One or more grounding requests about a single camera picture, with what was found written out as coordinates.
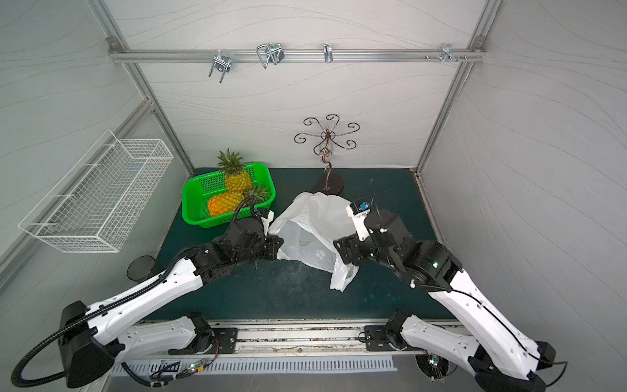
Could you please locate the pineapple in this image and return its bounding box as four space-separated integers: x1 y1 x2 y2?
207 186 269 217
218 148 253 192

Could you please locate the white plastic bag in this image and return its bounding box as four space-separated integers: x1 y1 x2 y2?
269 192 359 292

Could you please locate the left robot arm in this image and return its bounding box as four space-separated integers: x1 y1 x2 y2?
59 208 283 388

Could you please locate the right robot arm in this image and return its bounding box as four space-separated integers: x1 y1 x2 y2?
333 201 556 391

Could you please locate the lying pineapple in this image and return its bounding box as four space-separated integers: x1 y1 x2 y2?
207 186 269 217

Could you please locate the green table mat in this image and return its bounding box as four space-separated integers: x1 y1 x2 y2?
148 168 452 320

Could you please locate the green plastic basket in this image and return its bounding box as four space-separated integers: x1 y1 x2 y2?
181 162 278 230

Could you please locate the bronze scroll hanger stand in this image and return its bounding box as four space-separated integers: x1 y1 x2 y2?
293 114 361 195

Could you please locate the right controller board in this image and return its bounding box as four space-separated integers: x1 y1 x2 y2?
415 354 457 382

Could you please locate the controller board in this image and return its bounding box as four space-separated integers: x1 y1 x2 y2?
415 354 457 382
184 359 212 374

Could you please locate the left controller board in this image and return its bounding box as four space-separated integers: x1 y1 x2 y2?
184 359 212 374

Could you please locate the metal U-bolt clamp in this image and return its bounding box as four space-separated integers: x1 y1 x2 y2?
208 52 232 83

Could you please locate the metal U-bolt hook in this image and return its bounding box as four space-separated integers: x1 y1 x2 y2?
256 42 285 69

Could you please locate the right metal hook clamp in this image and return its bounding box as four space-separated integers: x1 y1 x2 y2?
425 43 468 63

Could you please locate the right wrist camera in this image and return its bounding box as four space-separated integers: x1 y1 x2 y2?
346 199 371 242

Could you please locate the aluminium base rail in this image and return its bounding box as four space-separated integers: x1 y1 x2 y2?
97 319 491 361

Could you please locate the white wire basket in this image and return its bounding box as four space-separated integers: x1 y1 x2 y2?
18 130 173 253

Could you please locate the white vented cable duct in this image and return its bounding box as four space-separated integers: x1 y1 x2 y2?
128 355 398 377

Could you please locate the small metal bracket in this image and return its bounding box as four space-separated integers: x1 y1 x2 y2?
323 43 333 64

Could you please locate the aluminium cross rail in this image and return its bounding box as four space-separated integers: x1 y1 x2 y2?
109 47 487 65

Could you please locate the black corrugated cable hose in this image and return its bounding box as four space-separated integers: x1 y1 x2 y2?
10 195 261 388

